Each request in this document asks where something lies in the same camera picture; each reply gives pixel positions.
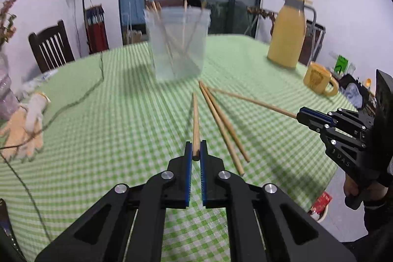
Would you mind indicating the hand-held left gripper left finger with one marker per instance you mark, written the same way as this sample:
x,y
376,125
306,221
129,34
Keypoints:
x,y
188,179

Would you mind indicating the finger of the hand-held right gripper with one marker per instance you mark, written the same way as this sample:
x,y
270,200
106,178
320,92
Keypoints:
x,y
340,136
316,114

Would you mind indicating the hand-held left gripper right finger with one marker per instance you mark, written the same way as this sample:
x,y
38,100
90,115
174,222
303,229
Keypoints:
x,y
203,179

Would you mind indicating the wooden chopstick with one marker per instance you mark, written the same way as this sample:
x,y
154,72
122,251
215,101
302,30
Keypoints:
x,y
228,127
152,8
220,127
195,120
254,103
185,5
148,5
158,7
203,8

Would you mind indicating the clear plastic container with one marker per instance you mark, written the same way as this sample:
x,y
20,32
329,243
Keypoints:
x,y
178,65

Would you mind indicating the person's right forearm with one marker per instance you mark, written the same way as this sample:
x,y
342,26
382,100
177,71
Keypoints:
x,y
380,213

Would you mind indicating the person's right hand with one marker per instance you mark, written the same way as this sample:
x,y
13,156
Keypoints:
x,y
350,186

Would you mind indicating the yellow mug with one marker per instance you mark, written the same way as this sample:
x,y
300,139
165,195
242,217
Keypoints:
x,y
317,77

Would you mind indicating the grey blue bag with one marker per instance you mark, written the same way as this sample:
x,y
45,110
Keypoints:
x,y
353,93

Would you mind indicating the red packet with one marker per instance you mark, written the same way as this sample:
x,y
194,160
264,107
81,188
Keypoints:
x,y
324,200

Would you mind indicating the green bag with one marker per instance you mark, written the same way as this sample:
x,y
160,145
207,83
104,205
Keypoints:
x,y
341,64

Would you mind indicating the white waste bin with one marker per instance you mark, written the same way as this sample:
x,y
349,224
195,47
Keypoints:
x,y
317,216

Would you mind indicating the dark wooden panel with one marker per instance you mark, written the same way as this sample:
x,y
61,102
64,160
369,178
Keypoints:
x,y
310,44

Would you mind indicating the green checked tablecloth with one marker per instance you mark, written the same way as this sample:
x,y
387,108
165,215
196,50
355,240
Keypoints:
x,y
122,127

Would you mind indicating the yellow thermos jug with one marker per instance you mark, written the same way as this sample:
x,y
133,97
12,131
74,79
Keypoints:
x,y
287,35

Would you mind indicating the black jacket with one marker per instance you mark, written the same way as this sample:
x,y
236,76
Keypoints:
x,y
193,1

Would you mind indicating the red cylindrical bag with tassels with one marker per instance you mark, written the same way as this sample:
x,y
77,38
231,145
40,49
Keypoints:
x,y
96,38

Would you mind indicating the white knit glove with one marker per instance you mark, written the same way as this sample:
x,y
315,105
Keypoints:
x,y
35,108

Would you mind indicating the beige work glove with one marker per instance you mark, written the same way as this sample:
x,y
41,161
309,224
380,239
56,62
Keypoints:
x,y
18,133

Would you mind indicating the dark wooden chair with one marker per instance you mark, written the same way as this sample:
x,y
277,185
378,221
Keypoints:
x,y
170,1
46,35

